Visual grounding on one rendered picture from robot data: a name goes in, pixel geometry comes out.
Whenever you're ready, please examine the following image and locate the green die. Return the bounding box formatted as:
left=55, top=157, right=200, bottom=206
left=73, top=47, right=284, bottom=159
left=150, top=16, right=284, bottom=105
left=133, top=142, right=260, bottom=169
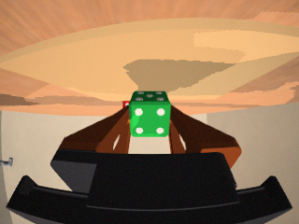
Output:
left=129, top=91, right=171, bottom=137

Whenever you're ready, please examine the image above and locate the red die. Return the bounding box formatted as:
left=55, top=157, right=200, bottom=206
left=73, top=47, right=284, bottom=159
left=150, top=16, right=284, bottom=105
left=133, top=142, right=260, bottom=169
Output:
left=122, top=101, right=130, bottom=107

